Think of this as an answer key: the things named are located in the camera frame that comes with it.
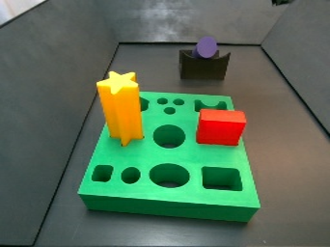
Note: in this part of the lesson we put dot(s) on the purple cylinder block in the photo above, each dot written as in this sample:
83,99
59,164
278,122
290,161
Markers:
206,48

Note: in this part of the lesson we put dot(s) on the green foam shape-sorter board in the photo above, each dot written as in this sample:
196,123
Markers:
165,174

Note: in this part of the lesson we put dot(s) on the red rectangular block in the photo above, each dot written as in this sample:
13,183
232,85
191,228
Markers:
220,127

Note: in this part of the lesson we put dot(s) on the yellow star prism block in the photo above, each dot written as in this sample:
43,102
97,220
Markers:
120,103

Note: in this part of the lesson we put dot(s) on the black curved cradle stand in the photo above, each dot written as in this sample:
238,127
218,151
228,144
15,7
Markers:
203,69

